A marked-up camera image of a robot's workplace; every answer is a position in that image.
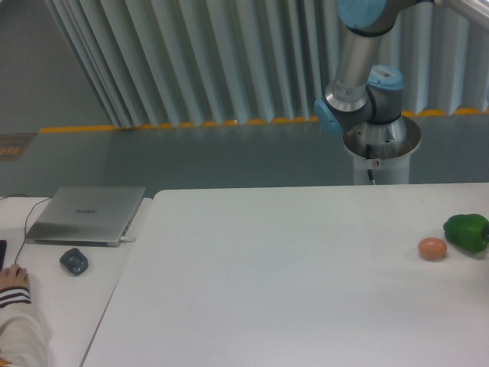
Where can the cream striped sleeve forearm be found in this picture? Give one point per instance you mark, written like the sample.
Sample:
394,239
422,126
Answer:
23,337

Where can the person's hand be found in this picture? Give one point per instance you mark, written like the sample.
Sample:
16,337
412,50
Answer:
14,277

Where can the folding white partition screen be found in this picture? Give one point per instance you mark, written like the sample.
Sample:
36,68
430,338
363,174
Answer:
178,63

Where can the silver closed laptop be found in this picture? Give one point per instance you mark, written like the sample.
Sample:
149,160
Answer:
89,216

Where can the brown egg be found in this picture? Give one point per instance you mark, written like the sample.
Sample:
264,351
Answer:
432,249

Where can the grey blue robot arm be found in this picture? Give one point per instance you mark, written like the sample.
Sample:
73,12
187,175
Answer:
357,72

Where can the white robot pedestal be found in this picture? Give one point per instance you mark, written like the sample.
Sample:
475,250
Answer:
381,154

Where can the black phone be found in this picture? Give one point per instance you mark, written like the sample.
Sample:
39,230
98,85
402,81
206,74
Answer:
3,248

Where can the green bell pepper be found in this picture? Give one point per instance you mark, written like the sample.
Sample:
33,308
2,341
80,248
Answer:
467,231

